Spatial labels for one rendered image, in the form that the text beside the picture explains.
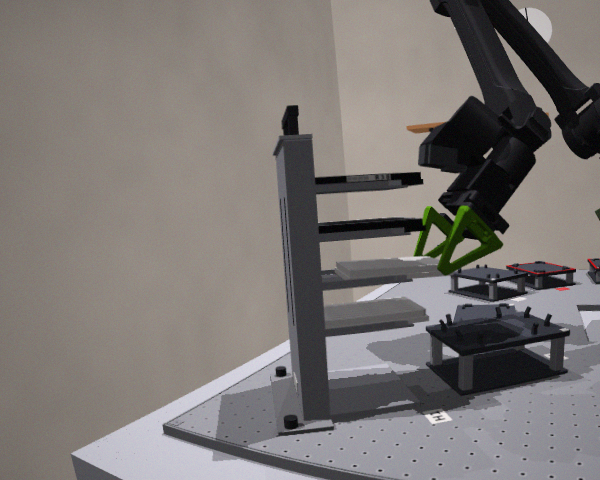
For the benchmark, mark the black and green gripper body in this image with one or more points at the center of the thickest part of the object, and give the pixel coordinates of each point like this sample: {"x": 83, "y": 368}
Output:
{"x": 480, "y": 206}

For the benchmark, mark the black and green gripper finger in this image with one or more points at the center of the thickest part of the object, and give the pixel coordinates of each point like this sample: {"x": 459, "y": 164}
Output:
{"x": 431, "y": 216}
{"x": 489, "y": 241}

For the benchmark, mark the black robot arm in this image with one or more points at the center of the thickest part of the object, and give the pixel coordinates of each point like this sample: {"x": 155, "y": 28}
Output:
{"x": 452, "y": 145}

